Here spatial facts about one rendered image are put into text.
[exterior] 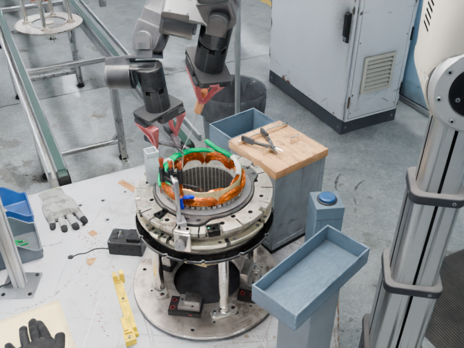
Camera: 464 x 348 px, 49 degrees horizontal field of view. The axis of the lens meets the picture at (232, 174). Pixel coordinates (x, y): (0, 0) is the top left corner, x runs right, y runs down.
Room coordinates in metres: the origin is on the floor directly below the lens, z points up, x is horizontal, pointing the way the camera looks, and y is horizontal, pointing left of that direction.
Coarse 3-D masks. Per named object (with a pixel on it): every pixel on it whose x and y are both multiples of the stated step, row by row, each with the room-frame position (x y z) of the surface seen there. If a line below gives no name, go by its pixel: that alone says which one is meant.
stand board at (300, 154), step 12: (252, 132) 1.26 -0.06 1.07; (276, 132) 1.26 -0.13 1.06; (288, 132) 1.26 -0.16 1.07; (276, 144) 1.19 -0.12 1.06; (288, 144) 1.19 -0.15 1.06; (300, 144) 1.19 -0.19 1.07; (312, 144) 1.19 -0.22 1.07; (252, 156) 1.14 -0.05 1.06; (264, 156) 1.13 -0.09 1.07; (276, 156) 1.13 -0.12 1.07; (288, 156) 1.13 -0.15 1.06; (300, 156) 1.13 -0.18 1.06; (312, 156) 1.14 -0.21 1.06; (324, 156) 1.16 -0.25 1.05; (264, 168) 1.09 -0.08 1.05; (276, 168) 1.08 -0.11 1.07; (288, 168) 1.08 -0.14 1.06
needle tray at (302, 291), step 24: (312, 240) 0.81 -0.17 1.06; (336, 240) 0.84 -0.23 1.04; (288, 264) 0.76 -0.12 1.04; (312, 264) 0.78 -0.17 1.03; (336, 264) 0.78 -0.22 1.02; (360, 264) 0.76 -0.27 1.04; (264, 288) 0.70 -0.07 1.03; (288, 288) 0.71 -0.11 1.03; (312, 288) 0.71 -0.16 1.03; (336, 288) 0.70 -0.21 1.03; (288, 312) 0.62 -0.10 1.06; (312, 312) 0.65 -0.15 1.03; (288, 336) 0.70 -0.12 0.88; (312, 336) 0.68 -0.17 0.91
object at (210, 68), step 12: (192, 48) 0.95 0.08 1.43; (204, 48) 0.88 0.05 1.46; (192, 60) 0.92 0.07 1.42; (204, 60) 0.88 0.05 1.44; (216, 60) 0.88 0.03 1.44; (204, 72) 0.89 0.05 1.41; (216, 72) 0.89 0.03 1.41; (228, 72) 0.90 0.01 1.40; (204, 84) 0.86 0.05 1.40; (228, 84) 0.88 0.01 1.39
